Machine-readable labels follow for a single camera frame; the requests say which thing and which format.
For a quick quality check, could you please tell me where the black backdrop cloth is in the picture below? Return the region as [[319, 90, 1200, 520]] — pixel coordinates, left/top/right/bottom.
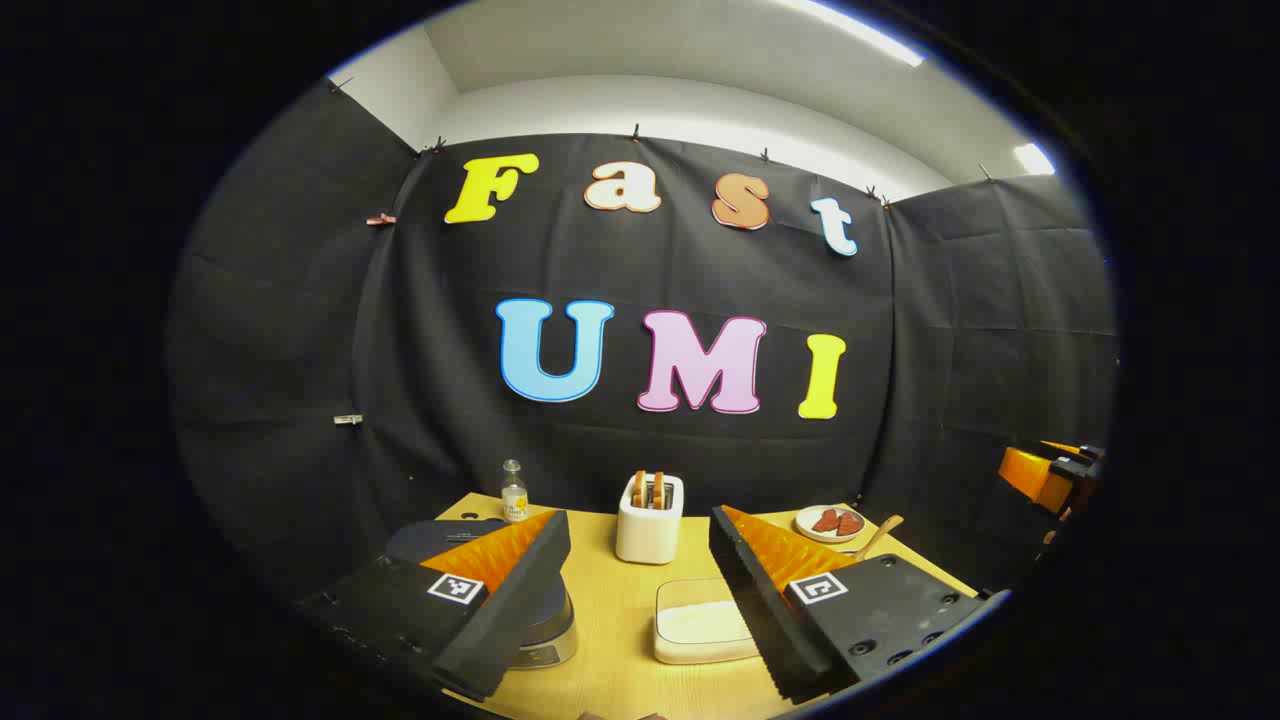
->
[[168, 80, 1119, 601]]

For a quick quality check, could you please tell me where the round white plate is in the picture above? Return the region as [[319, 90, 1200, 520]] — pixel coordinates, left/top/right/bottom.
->
[[794, 505, 867, 544]]

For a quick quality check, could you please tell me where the white toaster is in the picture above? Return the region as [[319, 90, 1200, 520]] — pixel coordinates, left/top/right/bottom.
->
[[615, 472, 686, 566]]

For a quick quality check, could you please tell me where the dark grey rice cooker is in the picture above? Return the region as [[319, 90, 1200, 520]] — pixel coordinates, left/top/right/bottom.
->
[[385, 517, 579, 671]]

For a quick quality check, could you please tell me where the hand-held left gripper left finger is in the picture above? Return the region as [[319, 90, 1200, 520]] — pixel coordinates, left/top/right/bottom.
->
[[300, 510, 573, 701]]

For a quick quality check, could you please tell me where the glass bottle yellow label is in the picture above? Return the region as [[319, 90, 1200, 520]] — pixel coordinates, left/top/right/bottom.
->
[[500, 459, 529, 523]]

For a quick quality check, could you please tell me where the clear rice container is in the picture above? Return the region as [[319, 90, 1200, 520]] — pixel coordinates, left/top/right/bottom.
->
[[654, 578, 761, 666]]

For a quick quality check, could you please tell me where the wooden spoon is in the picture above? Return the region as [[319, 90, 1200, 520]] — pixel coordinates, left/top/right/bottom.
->
[[850, 515, 905, 563]]

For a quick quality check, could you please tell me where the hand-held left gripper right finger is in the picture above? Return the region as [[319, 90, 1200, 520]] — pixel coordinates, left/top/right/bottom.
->
[[708, 505, 1011, 706]]

